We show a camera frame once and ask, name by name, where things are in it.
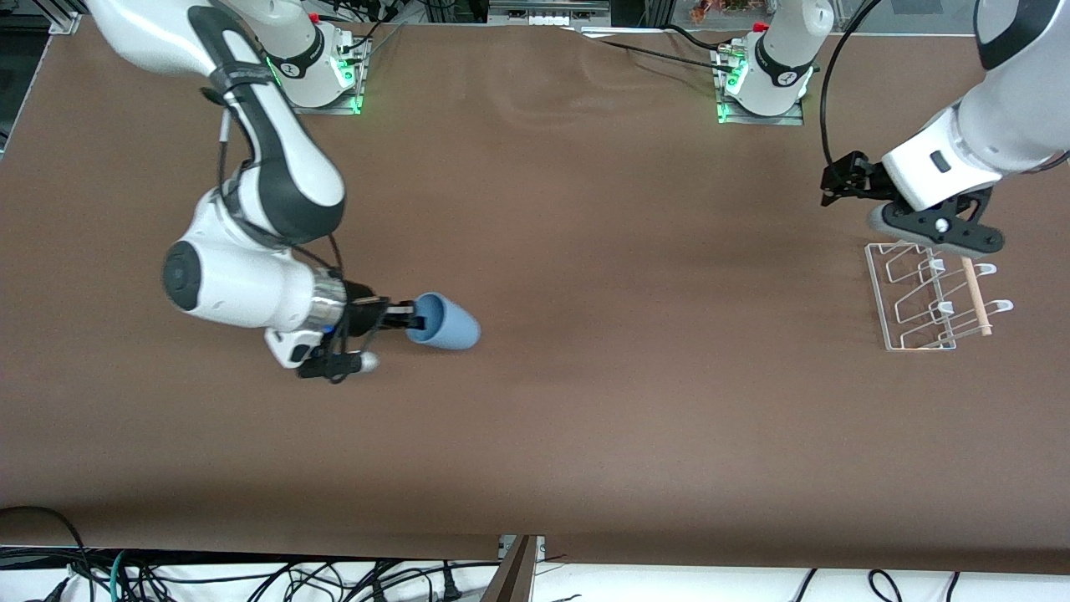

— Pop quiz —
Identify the blue plastic cup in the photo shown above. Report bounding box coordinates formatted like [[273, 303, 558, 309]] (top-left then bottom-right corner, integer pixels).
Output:
[[405, 292, 482, 352]]

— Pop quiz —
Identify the wooden rack rod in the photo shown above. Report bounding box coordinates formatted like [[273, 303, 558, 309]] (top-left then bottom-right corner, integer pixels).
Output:
[[961, 257, 993, 337]]

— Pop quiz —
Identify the table cover sheet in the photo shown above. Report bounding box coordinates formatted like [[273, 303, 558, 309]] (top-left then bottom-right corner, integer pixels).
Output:
[[0, 17, 1070, 578]]

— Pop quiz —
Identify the brown table support beam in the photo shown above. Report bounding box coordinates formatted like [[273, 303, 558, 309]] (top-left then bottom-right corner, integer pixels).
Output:
[[481, 535, 540, 602]]

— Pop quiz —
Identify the grey power strip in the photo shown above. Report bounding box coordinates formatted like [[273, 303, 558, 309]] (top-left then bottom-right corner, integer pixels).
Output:
[[489, 0, 611, 26]]

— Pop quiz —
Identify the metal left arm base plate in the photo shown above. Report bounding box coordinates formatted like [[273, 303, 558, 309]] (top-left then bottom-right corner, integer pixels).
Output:
[[712, 42, 805, 126]]

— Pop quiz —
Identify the white wire cup rack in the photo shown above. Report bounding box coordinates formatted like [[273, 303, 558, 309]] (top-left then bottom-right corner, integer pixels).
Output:
[[865, 241, 1015, 352]]

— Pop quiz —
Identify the curved black table cable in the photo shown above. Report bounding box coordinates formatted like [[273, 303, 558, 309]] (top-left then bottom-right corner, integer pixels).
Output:
[[665, 23, 736, 53]]

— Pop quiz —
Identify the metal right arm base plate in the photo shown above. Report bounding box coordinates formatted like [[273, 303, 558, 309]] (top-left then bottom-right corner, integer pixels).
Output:
[[276, 33, 373, 115]]

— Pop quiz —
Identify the long black table cable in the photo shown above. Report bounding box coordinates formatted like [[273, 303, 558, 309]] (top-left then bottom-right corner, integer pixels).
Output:
[[595, 38, 721, 68]]

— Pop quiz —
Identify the black cable with plug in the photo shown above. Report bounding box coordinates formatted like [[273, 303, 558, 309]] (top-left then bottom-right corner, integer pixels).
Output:
[[351, 559, 469, 602]]

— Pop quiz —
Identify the teal floor cable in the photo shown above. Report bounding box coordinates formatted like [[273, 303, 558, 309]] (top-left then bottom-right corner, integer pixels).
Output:
[[107, 548, 133, 602]]

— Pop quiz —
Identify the thick black floor cable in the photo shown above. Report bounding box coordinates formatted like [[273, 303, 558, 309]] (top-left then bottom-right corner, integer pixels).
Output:
[[0, 505, 89, 578]]

